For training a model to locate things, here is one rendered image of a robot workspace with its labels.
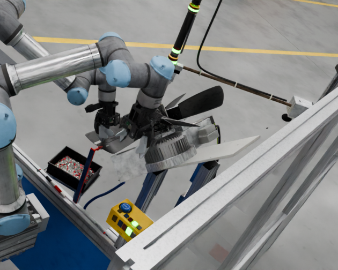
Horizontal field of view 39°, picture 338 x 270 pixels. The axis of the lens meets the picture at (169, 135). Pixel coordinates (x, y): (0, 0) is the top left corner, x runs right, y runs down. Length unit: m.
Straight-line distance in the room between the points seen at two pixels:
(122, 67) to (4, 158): 0.42
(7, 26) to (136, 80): 0.61
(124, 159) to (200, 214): 1.66
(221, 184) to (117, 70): 0.71
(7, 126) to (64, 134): 2.61
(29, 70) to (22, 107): 2.66
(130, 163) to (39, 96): 2.10
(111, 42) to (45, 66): 0.21
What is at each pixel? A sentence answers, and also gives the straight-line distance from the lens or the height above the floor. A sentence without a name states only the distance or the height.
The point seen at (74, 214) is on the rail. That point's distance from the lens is 2.20.
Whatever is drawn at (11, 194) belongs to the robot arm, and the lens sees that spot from 1.54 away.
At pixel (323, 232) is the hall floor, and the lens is 4.31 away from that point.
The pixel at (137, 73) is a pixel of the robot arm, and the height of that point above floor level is 1.80.
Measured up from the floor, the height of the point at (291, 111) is 1.53.
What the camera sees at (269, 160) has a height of 2.05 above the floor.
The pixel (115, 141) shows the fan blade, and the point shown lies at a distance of 2.13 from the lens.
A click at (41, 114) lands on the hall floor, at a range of 4.04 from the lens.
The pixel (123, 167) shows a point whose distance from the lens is 2.27.
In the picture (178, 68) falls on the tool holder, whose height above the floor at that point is 1.54.
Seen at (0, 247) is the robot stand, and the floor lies 0.90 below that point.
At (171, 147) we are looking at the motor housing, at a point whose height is 1.16.
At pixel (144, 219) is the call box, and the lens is 1.96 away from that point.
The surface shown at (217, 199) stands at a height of 2.05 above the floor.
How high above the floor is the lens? 2.46
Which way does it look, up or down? 35 degrees down
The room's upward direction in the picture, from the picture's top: 25 degrees clockwise
